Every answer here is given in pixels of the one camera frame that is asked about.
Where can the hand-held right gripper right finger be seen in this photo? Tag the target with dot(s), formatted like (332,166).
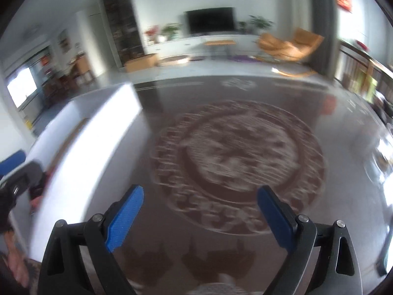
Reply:
(273,218)

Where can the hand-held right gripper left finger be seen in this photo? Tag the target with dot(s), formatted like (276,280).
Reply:
(126,218)

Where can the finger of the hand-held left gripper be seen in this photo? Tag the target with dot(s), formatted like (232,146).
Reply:
(12,163)
(26,175)

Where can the white low table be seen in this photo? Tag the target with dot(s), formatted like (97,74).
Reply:
(92,144)

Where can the person's left forearm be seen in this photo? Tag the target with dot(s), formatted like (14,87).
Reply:
(18,258)

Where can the dark patterned glass desktop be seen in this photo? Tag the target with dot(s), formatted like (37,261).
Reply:
(337,159)

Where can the orange lounge chair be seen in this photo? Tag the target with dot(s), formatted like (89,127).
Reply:
(282,49)

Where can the wooden slatted chair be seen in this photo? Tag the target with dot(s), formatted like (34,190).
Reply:
(353,67)

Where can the dark tall bookshelf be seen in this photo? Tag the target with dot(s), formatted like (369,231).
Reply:
(122,21)

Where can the white round vase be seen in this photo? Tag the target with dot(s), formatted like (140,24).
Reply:
(161,38)

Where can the orange bench black legs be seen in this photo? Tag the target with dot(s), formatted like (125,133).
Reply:
(219,42)

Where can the red flower arrangement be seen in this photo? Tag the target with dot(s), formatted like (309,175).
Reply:
(152,33)

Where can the white low television cabinet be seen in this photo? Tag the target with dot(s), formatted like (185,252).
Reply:
(190,41)

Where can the leafy potted plant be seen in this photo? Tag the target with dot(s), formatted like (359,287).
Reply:
(171,30)

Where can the small green potted plant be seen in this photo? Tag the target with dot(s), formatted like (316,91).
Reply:
(242,27)

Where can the large green potted plant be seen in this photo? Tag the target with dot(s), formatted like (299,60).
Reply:
(261,23)

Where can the grey curtain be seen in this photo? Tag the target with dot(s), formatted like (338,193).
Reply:
(328,21)

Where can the black television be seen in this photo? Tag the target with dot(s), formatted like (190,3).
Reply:
(210,20)

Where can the white standing air conditioner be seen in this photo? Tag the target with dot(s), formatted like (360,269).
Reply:
(300,3)

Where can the framed wall picture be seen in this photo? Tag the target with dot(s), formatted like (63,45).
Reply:
(64,41)

